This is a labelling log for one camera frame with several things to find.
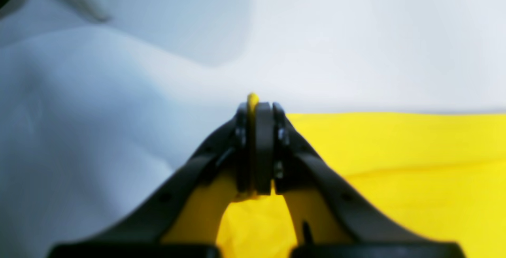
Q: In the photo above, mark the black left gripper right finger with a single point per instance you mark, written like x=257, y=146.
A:
x=330, y=218

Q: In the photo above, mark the yellow T-shirt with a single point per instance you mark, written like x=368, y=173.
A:
x=441, y=176

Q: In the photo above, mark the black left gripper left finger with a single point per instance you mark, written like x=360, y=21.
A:
x=182, y=217

